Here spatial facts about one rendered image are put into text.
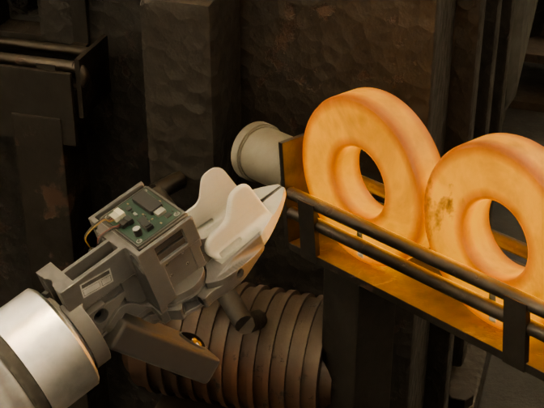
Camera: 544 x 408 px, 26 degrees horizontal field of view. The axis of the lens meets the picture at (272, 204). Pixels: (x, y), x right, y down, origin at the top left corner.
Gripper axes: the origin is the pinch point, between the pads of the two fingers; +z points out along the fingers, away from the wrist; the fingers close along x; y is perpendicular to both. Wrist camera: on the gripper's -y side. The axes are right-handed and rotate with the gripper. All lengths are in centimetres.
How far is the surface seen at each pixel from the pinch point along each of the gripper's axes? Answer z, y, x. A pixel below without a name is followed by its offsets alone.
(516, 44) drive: 91, -63, 63
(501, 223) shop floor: 81, -101, 64
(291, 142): 7.7, -2.4, 7.6
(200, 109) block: 8.2, -5.8, 24.1
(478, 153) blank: 10.9, 4.2, -13.7
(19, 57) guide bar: -1.5, 0.3, 41.6
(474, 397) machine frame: 35, -79, 24
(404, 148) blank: 10.1, 1.5, -5.7
